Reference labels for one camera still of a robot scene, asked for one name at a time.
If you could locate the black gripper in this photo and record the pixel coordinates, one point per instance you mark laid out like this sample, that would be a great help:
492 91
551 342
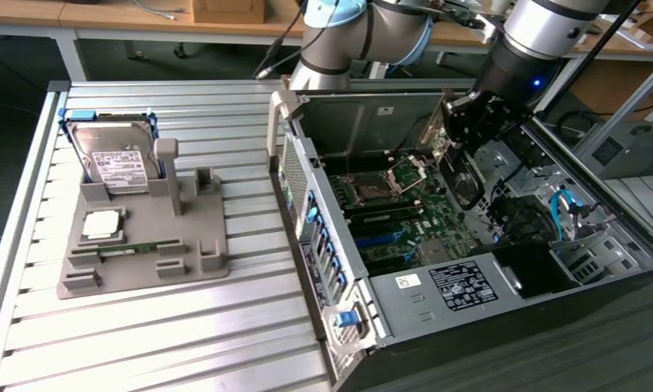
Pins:
518 77

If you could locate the green graphics card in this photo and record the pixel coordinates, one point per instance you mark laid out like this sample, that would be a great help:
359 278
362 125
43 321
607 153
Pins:
466 183

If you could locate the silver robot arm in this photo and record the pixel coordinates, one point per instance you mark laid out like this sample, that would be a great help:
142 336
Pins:
354 28

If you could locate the black slanted stand pole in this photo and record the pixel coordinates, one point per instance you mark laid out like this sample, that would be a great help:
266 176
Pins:
580 61

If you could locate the grey metal control cabinet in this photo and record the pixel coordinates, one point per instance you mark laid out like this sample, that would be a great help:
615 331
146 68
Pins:
643 155

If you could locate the metal socket cover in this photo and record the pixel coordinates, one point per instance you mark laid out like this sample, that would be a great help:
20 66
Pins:
408 173

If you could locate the thin metal locking lever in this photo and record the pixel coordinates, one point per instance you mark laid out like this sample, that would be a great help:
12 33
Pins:
348 165

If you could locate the CPU socket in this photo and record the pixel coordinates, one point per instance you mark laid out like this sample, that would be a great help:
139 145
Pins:
371 190

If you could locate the green motherboard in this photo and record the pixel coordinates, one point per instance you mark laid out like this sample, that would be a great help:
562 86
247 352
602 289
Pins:
440 228

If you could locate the silver chipset heatsink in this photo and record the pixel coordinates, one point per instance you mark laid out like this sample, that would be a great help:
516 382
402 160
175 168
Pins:
438 253

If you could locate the grey metal disk bay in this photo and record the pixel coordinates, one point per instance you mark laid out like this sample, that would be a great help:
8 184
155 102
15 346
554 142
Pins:
588 261

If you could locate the blue expansion slot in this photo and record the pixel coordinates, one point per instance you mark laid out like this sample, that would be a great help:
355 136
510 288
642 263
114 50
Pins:
375 240

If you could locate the blue slot retention latch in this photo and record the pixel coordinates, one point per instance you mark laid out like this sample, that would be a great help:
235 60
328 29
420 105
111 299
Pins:
310 198
319 229
336 278
314 214
331 262
324 246

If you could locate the brown cardboard box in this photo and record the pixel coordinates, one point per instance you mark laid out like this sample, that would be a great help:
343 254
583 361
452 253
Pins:
228 11

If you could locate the grey power supply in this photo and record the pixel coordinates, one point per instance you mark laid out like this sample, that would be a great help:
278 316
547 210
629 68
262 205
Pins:
403 302

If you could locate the open PC case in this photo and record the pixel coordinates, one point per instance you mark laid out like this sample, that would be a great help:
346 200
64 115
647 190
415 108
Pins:
523 347

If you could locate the blue power supply latch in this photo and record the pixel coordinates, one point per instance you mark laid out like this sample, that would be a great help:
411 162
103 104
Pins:
346 319

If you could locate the wooden top office desk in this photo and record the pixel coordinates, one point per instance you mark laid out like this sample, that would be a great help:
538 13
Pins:
114 18

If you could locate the grey plastic parts rack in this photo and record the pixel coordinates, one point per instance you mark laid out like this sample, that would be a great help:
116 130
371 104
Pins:
152 220

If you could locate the hard disk in blue carrier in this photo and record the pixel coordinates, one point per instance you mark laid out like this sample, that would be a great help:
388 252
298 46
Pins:
114 151

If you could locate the green RAM stick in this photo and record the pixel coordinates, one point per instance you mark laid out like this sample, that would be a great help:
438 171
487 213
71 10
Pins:
131 248

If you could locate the silver CPU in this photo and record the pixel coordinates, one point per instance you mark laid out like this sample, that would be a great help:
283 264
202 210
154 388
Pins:
103 224

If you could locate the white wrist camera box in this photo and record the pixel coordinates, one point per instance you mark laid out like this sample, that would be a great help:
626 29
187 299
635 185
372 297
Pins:
490 28

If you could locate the aluminium profile frame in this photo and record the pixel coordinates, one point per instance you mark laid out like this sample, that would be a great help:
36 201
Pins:
631 100

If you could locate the black intrusion switch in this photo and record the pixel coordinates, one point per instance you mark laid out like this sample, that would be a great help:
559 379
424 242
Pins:
316 163

